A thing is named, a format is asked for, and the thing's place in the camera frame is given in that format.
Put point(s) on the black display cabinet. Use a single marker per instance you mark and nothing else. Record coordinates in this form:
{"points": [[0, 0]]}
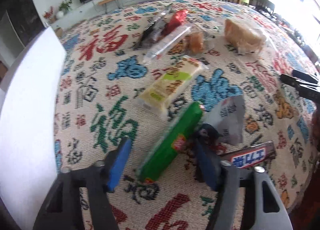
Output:
{"points": [[25, 20]]}

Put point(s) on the red flower vase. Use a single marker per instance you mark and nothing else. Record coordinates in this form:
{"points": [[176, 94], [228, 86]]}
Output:
{"points": [[49, 15]]}

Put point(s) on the green cracker pack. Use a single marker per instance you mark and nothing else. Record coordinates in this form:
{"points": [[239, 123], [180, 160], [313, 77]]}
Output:
{"points": [[173, 141]]}

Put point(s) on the red snack pouch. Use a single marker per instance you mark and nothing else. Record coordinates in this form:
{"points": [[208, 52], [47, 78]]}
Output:
{"points": [[176, 20]]}

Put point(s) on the white cardboard box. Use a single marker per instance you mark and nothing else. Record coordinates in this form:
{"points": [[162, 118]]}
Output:
{"points": [[28, 166]]}

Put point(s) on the white green snack pack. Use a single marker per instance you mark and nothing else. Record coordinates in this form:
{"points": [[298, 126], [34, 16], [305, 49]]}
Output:
{"points": [[158, 97]]}

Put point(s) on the dark clear snack bag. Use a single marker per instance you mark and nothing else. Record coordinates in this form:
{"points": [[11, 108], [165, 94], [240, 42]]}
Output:
{"points": [[151, 27]]}

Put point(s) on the clear long biscuit pack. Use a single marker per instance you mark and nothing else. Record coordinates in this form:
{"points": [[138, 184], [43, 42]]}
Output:
{"points": [[165, 44]]}

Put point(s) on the small bagged orange bun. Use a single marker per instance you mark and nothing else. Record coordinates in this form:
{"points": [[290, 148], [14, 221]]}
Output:
{"points": [[195, 43]]}

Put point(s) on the Snickers bar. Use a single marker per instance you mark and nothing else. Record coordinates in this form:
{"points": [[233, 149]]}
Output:
{"points": [[250, 156]]}

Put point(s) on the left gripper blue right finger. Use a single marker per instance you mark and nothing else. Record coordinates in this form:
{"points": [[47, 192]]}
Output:
{"points": [[263, 208]]}

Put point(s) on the grey white snack pouch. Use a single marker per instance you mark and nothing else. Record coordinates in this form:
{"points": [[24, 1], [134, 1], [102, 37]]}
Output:
{"points": [[227, 117]]}

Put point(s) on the clear bagged toast bread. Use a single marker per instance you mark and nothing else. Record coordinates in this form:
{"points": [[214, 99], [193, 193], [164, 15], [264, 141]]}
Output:
{"points": [[245, 36]]}

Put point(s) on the patterned woven tablecloth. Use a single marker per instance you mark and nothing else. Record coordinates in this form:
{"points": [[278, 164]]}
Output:
{"points": [[103, 76]]}

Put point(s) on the white TV cabinet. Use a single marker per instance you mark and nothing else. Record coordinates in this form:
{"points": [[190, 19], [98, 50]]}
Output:
{"points": [[91, 9]]}

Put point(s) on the wooden bench stool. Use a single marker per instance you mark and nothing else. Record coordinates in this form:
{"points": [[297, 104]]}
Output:
{"points": [[104, 4]]}

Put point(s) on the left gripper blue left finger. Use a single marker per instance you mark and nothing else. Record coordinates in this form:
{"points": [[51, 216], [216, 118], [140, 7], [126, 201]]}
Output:
{"points": [[61, 208]]}

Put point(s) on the green plant white pot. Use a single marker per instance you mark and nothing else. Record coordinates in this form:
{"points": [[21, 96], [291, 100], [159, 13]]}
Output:
{"points": [[64, 8]]}

